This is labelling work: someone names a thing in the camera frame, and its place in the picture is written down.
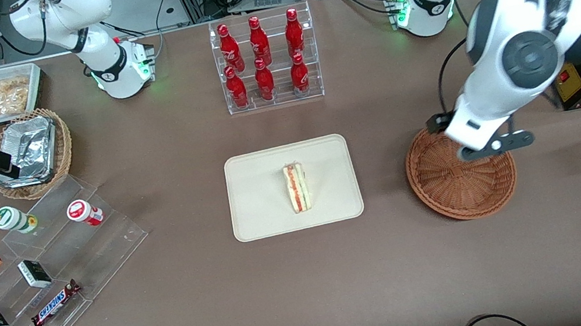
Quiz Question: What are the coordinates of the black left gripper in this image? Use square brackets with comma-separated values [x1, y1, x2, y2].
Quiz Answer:
[424, 110, 460, 136]

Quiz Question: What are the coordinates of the triangular sandwich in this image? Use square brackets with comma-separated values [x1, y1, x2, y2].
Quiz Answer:
[282, 161, 314, 215]

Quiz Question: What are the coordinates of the large brown wicker basket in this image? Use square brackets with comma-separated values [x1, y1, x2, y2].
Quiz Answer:
[399, 113, 523, 229]

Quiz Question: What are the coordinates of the small brown wicker basket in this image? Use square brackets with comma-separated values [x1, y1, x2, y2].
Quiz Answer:
[0, 103, 81, 205]

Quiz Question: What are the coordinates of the cream plastic tray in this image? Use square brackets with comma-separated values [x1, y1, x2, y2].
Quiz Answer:
[220, 130, 367, 244]

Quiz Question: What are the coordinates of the aluminium foil container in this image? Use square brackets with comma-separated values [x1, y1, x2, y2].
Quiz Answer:
[0, 113, 64, 191]

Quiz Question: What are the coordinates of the green lidded cup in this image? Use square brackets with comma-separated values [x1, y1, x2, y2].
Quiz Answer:
[0, 202, 40, 238]

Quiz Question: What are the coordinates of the red lidded cup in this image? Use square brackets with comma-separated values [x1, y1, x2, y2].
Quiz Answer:
[65, 196, 105, 231]

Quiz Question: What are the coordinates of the clear acrylic stepped shelf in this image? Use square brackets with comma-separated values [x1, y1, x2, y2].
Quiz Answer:
[0, 164, 165, 326]

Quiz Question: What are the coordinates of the red soda bottle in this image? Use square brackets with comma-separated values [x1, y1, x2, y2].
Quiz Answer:
[246, 15, 273, 68]
[215, 22, 246, 76]
[222, 63, 250, 111]
[287, 51, 312, 95]
[281, 7, 308, 59]
[251, 57, 277, 102]

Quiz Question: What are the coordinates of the snickers bar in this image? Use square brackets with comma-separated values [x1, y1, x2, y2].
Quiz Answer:
[26, 278, 87, 326]

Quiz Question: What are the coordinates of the clear acrylic bottle rack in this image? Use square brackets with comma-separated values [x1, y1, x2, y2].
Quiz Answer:
[206, 0, 326, 117]

